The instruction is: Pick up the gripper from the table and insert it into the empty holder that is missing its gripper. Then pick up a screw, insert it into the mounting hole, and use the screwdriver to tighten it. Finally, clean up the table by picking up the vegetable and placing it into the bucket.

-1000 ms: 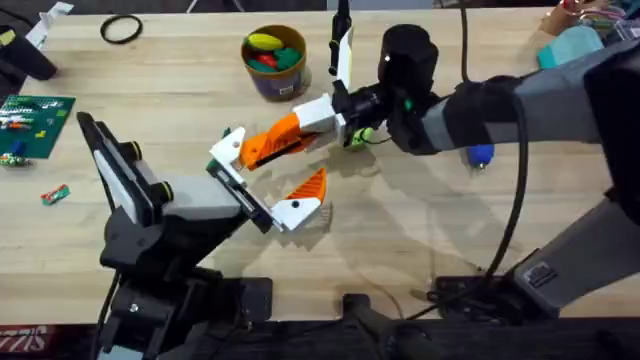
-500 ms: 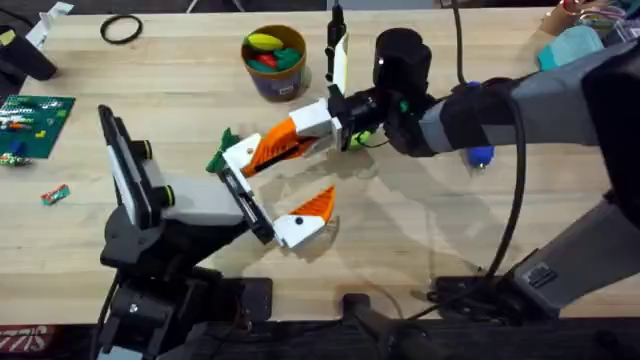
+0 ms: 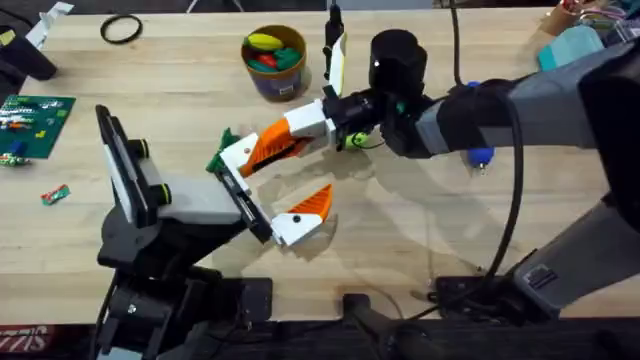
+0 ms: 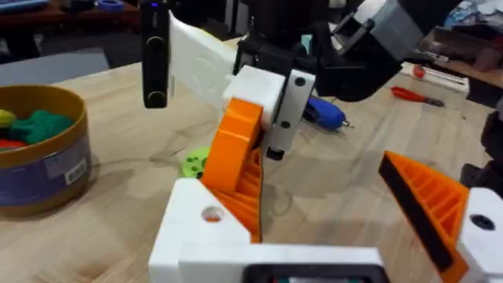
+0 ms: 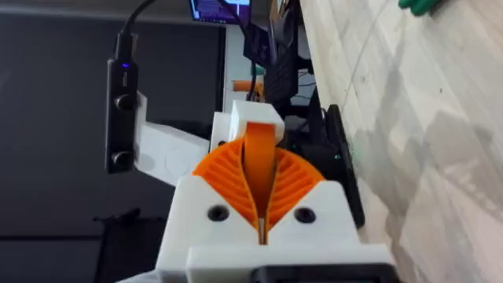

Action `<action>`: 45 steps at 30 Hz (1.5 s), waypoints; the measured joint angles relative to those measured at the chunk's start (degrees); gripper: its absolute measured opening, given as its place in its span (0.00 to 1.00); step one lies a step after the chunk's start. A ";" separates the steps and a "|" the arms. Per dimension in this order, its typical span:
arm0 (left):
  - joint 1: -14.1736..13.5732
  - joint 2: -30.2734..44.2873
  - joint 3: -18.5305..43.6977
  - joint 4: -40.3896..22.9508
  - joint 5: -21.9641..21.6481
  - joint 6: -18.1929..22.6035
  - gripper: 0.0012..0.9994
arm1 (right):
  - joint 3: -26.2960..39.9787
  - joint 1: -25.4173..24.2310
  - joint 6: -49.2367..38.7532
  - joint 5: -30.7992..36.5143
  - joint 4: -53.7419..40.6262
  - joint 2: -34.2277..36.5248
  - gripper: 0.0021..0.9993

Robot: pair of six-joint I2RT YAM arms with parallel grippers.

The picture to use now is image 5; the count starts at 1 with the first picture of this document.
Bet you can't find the computer monitor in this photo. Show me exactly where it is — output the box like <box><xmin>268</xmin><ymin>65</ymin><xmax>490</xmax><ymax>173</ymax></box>
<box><xmin>189</xmin><ymin>0</ymin><xmax>252</xmax><ymax>25</ymax></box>

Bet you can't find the white orange right gripper right finger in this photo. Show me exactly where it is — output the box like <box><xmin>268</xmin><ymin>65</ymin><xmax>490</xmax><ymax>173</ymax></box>
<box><xmin>265</xmin><ymin>145</ymin><xmax>359</xmax><ymax>246</ymax></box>

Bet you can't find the green vegetable toy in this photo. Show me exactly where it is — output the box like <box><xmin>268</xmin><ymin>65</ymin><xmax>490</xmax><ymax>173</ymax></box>
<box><xmin>398</xmin><ymin>0</ymin><xmax>447</xmax><ymax>17</ymax></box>

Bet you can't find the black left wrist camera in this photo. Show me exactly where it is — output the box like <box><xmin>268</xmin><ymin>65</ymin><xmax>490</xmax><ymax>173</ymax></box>
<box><xmin>105</xmin><ymin>58</ymin><xmax>139</xmax><ymax>175</ymax></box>

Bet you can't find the black camera cable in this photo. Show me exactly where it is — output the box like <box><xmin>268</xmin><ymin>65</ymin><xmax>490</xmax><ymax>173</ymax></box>
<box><xmin>115</xmin><ymin>0</ymin><xmax>158</xmax><ymax>62</ymax></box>

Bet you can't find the white orange right gripper left finger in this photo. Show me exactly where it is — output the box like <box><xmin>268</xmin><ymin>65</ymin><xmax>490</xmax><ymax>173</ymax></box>
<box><xmin>155</xmin><ymin>137</ymin><xmax>262</xmax><ymax>283</ymax></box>

